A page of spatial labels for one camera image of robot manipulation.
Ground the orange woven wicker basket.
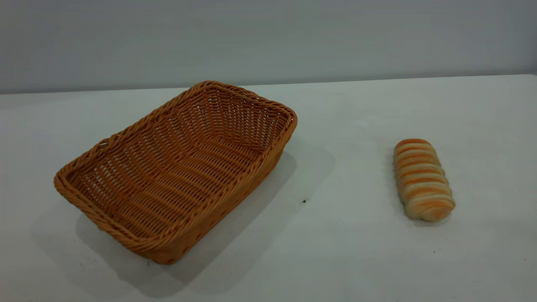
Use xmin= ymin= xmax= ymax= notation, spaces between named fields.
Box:
xmin=54 ymin=81 xmax=298 ymax=265

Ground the striped bread roll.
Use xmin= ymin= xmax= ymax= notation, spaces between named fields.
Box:
xmin=393 ymin=138 xmax=456 ymax=222

